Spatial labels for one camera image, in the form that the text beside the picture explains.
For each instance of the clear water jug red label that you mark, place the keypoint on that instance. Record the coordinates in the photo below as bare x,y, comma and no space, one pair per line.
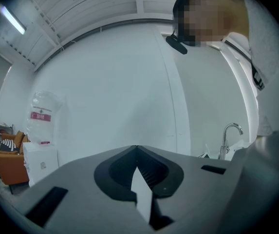
43,128

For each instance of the metal shelf rack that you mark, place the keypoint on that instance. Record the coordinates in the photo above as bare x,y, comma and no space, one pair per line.
3,127

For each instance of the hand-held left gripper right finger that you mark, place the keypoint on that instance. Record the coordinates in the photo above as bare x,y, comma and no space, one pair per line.
192,191

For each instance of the white water dispenser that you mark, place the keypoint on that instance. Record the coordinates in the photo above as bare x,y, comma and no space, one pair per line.
40,164

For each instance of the person's left forearm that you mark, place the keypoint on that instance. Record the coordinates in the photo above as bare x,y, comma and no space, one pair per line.
265,184

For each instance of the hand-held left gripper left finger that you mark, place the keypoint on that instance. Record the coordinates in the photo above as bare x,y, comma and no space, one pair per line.
80,191

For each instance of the person's head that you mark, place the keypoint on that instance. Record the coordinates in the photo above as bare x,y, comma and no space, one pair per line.
236,11

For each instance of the orange sofa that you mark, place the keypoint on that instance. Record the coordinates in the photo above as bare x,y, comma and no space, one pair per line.
10,167

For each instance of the chrome sink faucet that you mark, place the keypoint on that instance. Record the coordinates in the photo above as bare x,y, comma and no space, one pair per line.
226,140

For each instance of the black white striped cushion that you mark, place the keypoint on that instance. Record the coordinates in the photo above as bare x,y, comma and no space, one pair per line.
7,144

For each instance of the ceiling tube light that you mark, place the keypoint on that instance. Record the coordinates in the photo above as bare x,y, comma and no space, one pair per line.
13,20

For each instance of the person's grey shirt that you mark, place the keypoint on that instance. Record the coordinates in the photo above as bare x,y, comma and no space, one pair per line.
270,45

